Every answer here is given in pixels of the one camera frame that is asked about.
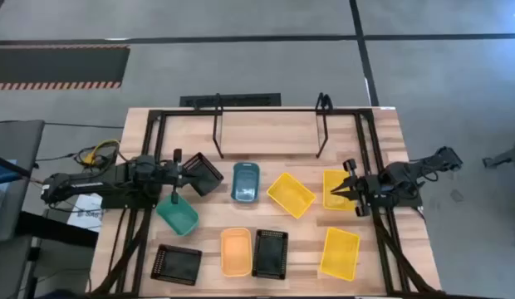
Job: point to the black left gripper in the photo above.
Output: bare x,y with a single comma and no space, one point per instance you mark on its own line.
174,174

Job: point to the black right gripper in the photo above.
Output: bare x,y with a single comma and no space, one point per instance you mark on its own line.
359,187

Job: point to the yellow slotted plastic basket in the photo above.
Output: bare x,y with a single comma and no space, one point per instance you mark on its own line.
291,195
333,199
339,254

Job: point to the black slotted plastic basket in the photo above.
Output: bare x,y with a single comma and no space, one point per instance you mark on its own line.
205,174
176,266
270,254

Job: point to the green plastic basket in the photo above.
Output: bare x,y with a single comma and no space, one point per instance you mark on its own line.
178,216

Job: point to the blue-teal plastic basket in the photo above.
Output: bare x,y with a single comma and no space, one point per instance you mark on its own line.
246,182

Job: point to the orange plastic basket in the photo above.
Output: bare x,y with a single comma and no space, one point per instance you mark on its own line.
236,252

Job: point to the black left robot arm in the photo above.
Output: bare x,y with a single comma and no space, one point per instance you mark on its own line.
95,182

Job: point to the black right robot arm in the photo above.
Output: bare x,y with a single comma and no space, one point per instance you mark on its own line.
403,176

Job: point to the black perforated bar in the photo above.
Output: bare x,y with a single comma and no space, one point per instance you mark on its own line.
241,100

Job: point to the white printed paper sheet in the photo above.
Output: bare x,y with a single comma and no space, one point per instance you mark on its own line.
89,214

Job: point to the grey metal stand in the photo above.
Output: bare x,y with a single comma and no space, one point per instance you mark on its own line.
504,158

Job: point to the black hazard-striped floor mat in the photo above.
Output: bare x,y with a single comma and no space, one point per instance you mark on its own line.
54,66

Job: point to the grey desk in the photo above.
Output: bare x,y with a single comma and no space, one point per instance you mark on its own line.
12,141

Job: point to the black metal rig frame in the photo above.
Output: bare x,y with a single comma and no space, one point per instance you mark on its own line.
154,113

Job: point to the wooden shelf with black frame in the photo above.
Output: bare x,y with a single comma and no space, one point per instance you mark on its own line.
270,133

